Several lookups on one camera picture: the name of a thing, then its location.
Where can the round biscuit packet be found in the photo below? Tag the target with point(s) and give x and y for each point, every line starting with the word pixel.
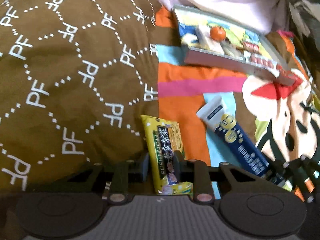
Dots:
pixel 230 50

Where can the grey tray with drawing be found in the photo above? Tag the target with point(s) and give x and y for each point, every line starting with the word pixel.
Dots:
pixel 188 19

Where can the quail egg packet red label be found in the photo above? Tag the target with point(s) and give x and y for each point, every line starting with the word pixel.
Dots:
pixel 250 47

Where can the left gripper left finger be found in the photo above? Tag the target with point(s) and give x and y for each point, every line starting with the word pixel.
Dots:
pixel 124 176

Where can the colourful cartoon monkey blanket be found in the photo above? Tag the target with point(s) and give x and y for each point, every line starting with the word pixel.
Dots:
pixel 282 121

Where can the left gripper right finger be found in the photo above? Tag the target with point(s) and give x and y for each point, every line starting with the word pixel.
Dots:
pixel 197 173

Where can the red snack packet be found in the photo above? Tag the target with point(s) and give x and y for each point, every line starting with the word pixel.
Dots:
pixel 286 77

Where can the pink sausage packet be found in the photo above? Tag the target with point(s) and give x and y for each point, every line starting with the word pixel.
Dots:
pixel 263 63

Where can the brown PF patterned pillow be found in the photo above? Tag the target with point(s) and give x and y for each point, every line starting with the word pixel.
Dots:
pixel 76 75

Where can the beige rice cracker bar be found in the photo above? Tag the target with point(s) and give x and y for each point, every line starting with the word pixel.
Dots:
pixel 207 43

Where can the orange mandarin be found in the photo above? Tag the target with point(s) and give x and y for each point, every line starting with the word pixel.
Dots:
pixel 217 33

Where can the clear bag of clothes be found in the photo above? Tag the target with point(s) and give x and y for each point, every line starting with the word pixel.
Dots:
pixel 305 17

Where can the yellow green snack packet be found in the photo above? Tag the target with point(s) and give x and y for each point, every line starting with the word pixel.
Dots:
pixel 163 139

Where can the blue white tube packet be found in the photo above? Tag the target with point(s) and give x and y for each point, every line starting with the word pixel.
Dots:
pixel 219 119

